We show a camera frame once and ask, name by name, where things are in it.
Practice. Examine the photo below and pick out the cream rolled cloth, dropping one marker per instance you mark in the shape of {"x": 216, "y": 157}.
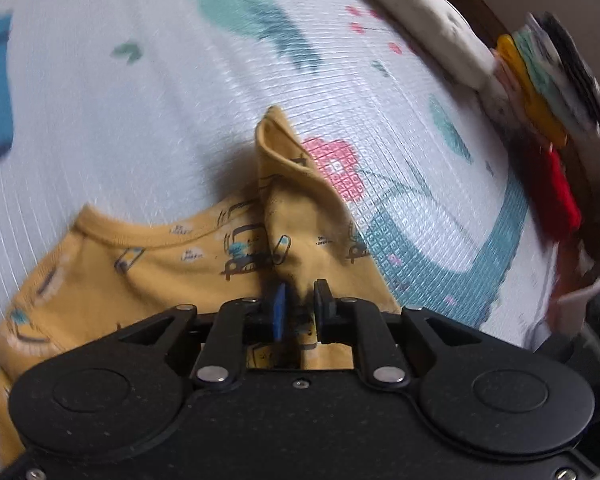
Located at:
{"x": 419, "y": 10}

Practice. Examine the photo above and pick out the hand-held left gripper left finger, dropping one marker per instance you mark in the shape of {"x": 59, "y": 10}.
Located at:
{"x": 279, "y": 310}

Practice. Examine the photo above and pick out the mustard yellow car-print shirt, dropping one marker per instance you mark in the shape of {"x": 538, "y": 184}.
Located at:
{"x": 145, "y": 270}

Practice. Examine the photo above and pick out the stack of folded clothes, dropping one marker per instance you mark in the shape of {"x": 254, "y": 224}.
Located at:
{"x": 554, "y": 75}

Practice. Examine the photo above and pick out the cartoon animal play mat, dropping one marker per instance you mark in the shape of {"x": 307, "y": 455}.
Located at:
{"x": 155, "y": 110}

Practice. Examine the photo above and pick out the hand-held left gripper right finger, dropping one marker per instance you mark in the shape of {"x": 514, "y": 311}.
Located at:
{"x": 322, "y": 310}

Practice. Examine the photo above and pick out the red object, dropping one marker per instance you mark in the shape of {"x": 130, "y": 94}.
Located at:
{"x": 554, "y": 195}

